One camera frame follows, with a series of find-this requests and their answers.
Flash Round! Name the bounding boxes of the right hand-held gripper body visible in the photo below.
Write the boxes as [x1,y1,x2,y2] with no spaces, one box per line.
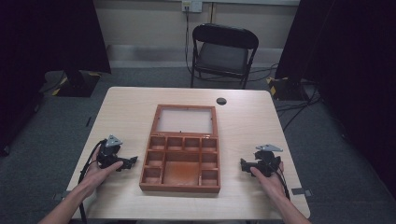
[252,143,284,178]

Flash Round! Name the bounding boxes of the white wall outlet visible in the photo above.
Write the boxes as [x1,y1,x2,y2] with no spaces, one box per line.
[181,0,204,14]

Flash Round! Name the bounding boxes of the dark curtain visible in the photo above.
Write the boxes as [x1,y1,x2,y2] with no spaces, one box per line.
[275,0,396,200]

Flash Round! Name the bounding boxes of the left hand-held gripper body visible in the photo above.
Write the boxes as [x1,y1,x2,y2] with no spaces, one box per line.
[96,134,126,171]

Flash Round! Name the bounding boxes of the black stand base yellow tape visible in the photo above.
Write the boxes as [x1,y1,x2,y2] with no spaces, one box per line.
[266,76,314,102]
[39,69,103,98]

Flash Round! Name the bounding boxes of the wooden compartment box with lid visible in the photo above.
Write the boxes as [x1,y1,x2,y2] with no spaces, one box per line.
[138,104,221,194]

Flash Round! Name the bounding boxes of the person's right hand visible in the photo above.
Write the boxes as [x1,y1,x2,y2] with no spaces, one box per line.
[249,161,286,200]

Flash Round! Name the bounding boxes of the black floor cables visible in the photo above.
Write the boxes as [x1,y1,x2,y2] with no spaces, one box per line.
[248,63,323,133]

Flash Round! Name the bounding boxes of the black folding chair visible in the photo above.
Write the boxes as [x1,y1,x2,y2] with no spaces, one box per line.
[190,22,260,91]

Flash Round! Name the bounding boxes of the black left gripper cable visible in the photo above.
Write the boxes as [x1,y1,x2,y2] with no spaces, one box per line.
[78,139,107,224]

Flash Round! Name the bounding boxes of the grey tape strip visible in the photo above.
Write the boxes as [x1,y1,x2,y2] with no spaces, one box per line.
[51,189,71,201]
[290,187,313,198]

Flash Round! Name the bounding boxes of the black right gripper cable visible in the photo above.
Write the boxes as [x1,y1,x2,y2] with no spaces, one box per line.
[273,164,292,202]

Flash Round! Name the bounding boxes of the person's left hand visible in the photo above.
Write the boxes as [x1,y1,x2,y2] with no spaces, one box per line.
[79,145,124,198]

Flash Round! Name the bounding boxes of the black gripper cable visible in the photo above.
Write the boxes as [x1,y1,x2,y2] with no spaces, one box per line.
[273,164,292,202]
[78,139,107,224]

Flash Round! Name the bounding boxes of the black wall outlet cable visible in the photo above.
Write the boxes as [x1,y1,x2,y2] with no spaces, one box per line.
[184,5,195,77]

